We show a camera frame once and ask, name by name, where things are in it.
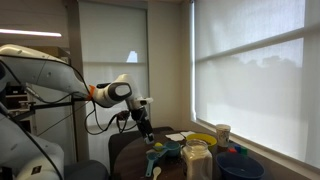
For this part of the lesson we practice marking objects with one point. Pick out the long ceiling light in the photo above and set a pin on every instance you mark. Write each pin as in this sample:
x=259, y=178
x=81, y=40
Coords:
x=30, y=33

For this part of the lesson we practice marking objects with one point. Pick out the small green block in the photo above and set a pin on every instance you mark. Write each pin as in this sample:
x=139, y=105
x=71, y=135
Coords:
x=244, y=150

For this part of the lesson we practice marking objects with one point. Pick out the white paper napkin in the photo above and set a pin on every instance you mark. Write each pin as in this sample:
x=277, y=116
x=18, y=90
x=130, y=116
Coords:
x=174, y=137
x=187, y=134

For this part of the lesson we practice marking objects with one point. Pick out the small blue block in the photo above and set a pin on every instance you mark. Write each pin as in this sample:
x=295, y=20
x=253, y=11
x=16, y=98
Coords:
x=237, y=148

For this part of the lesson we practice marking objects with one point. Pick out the white plastic spoon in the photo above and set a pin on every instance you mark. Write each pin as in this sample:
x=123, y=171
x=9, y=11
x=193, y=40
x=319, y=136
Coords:
x=156, y=171

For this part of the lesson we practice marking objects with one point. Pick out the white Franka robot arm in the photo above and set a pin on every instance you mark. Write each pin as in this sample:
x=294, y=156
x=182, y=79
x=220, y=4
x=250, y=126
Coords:
x=43, y=73

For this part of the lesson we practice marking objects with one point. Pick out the glass jar with white powder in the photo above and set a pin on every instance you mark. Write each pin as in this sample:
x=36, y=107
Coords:
x=197, y=163

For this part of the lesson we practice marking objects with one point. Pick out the blue plastic scoop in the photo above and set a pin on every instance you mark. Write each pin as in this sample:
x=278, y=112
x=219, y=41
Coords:
x=152, y=157

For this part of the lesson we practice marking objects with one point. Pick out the grey rounded cushion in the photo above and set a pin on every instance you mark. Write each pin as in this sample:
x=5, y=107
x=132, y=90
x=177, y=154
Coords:
x=85, y=170

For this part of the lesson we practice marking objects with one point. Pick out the round dark wooden table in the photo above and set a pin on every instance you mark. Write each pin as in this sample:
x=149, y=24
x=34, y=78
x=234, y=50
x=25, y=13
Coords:
x=133, y=161

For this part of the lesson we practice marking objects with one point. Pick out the small red block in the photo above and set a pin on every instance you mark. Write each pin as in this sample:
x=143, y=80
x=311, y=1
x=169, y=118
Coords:
x=232, y=150

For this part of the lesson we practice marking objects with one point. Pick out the narrow white roller blind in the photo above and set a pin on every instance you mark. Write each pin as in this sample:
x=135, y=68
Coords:
x=113, y=50

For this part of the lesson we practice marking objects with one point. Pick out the teal measuring cup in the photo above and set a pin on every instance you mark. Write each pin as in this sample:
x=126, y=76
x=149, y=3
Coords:
x=171, y=148

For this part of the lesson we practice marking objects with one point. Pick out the dark blue bowl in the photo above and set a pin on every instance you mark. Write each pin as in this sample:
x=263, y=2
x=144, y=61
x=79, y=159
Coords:
x=240, y=168

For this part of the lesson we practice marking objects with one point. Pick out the black tripod stand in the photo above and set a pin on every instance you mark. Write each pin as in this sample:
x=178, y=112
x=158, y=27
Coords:
x=75, y=140

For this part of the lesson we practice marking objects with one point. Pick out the yellow plastic bowl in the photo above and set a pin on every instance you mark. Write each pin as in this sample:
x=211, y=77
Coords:
x=201, y=139

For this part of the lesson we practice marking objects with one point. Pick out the large white roller blind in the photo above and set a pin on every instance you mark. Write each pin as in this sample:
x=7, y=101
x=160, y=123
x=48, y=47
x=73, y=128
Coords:
x=253, y=83

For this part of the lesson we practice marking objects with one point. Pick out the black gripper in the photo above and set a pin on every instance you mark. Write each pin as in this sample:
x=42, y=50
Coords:
x=139, y=119

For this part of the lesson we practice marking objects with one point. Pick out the shelf unit with items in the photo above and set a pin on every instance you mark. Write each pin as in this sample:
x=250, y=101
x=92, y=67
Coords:
x=18, y=100

